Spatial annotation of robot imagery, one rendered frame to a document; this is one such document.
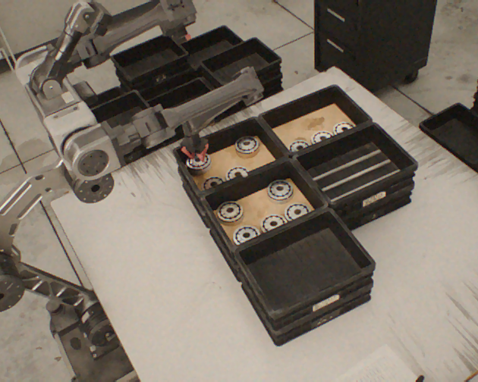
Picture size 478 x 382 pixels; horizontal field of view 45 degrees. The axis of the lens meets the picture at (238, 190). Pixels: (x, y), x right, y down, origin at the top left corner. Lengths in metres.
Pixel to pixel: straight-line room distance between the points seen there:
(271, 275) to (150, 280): 0.50
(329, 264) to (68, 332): 1.32
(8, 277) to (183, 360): 0.68
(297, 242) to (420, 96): 2.15
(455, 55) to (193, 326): 3.01
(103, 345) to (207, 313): 0.69
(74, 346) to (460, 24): 3.57
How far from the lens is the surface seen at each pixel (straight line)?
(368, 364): 2.06
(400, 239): 2.35
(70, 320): 2.83
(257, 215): 2.25
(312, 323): 2.07
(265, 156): 2.46
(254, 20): 4.90
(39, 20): 4.93
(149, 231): 2.45
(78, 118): 1.72
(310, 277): 2.07
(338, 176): 2.37
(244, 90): 1.82
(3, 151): 4.25
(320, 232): 2.19
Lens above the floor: 2.56
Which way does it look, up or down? 48 degrees down
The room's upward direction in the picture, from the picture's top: 9 degrees counter-clockwise
